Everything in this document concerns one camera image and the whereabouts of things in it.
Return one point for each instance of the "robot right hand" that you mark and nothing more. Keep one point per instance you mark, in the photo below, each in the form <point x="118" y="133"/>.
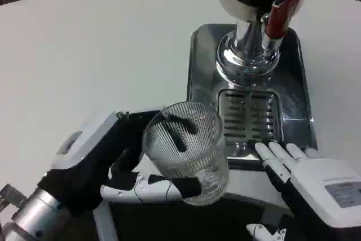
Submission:
<point x="316" y="184"/>

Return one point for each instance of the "clear ribbed glass cup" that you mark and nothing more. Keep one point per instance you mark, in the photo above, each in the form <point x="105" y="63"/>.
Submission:
<point x="194" y="164"/>

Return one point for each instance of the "white table frame strut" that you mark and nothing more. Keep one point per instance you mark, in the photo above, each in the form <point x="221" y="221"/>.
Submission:
<point x="105" y="224"/>

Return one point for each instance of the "slotted steel drain grid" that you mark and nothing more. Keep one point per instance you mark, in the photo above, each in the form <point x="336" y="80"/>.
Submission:
<point x="255" y="117"/>

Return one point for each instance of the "steel drip tray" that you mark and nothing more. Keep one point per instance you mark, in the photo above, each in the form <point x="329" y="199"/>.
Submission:
<point x="203" y="83"/>

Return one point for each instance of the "red tap lever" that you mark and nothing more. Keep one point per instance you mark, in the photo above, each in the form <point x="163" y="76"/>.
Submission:
<point x="279" y="18"/>

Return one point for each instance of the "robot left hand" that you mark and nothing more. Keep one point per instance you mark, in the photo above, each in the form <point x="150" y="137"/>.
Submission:
<point x="84" y="164"/>

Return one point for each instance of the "robot left arm silver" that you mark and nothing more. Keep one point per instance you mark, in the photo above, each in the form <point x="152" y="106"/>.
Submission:
<point x="36" y="215"/>

